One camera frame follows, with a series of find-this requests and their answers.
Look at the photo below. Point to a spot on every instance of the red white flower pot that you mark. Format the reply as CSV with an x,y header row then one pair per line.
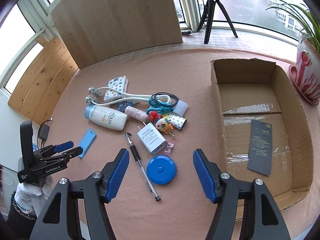
x,y
305,73

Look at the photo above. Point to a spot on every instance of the white usb wall charger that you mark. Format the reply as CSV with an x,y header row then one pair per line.
x,y
151,138

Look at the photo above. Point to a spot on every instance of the patterned white lighter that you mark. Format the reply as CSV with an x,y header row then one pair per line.
x,y
175,120

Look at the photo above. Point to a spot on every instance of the large wooden board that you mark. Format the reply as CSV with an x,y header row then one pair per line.
x,y
94,30

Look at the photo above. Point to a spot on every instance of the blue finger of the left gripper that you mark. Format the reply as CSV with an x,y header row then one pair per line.
x,y
63,147
74,152

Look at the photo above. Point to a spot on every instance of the light wooden slat panel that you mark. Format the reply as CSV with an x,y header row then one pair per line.
x,y
40,87

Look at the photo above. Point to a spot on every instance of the brown cardboard box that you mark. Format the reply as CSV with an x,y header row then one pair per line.
x,y
254,89

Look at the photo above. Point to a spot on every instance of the small pink lotion bottle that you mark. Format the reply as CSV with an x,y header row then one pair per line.
x,y
136,114

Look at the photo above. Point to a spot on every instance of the black power adapter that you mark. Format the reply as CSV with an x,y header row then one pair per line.
x,y
43,132

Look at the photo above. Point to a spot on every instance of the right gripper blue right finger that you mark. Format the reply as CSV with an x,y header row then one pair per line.
x,y
262,218

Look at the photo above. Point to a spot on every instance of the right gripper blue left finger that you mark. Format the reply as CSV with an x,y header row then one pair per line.
x,y
59,218

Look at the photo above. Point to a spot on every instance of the blue round tape measure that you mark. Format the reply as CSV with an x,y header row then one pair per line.
x,y
161,170

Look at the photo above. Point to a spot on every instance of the white sunscreen bottle blue cap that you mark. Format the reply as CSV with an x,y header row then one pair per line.
x,y
106,117

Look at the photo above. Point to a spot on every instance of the black tracking camera left gripper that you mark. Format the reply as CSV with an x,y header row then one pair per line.
x,y
26,136

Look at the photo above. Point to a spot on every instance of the dark grey card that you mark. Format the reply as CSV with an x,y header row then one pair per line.
x,y
260,148

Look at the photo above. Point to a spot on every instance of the cartoon doll keychain red hat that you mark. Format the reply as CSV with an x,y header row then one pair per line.
x,y
161,123

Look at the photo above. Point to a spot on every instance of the green spider plant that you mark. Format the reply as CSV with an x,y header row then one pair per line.
x,y
302,14

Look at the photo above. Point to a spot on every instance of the patterned tissue pack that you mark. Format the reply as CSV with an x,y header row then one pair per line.
x,y
115,88

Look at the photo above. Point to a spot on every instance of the black clear gel pen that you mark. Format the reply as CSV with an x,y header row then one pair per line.
x,y
137,159

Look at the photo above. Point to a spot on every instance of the black plug on sill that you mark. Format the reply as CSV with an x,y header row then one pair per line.
x,y
186,32

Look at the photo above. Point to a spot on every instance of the white neck roller massager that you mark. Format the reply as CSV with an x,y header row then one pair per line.
x,y
96,97

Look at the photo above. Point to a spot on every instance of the blue eye drop bottle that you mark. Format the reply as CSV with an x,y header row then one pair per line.
x,y
121,106

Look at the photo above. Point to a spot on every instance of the white gloved left hand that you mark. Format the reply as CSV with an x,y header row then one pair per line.
x,y
31,198

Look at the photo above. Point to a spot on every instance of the blue rectangular tag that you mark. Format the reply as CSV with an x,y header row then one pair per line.
x,y
87,141

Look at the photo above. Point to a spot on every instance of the translucent white cap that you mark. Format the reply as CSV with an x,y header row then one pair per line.
x,y
180,108

